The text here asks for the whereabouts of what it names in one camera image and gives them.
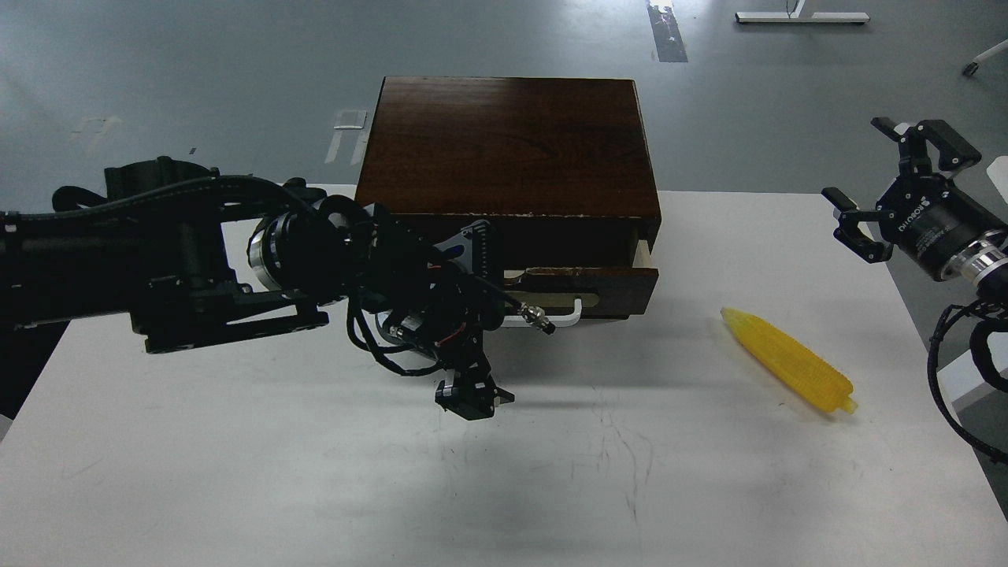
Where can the dark wooden drawer cabinet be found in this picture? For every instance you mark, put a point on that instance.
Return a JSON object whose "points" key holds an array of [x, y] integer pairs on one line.
{"points": [[559, 166]]}

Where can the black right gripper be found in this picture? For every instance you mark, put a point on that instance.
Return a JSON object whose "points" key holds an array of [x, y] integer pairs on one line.
{"points": [[926, 216]]}

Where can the white table leg base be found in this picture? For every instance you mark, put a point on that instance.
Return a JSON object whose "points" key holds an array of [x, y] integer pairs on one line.
{"points": [[799, 13]]}

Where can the yellow toy corn cob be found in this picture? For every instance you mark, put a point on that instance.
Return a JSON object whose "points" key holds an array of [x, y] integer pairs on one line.
{"points": [[796, 366]]}

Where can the wooden drawer with white handle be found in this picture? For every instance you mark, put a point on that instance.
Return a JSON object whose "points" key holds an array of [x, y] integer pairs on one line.
{"points": [[611, 293]]}

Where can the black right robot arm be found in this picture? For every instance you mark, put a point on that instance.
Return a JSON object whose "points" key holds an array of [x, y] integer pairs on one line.
{"points": [[985, 269]]}

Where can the white chair leg with caster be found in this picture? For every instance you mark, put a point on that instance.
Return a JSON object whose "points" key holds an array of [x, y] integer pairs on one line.
{"points": [[972, 67]]}

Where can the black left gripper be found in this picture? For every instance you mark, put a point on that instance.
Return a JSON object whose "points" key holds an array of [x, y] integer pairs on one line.
{"points": [[419, 307]]}

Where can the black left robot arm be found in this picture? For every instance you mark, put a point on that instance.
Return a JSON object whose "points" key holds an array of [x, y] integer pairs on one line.
{"points": [[199, 259]]}

